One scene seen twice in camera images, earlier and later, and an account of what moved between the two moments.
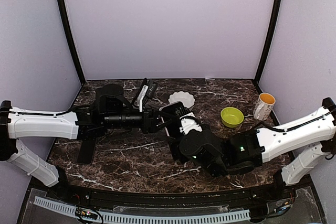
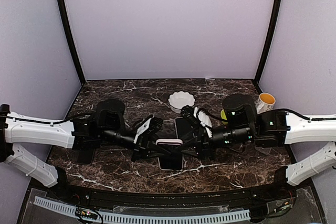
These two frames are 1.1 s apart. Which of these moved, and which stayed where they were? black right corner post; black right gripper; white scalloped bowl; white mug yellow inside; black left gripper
Moved: black left gripper; black right gripper
Stayed: white scalloped bowl; black right corner post; white mug yellow inside
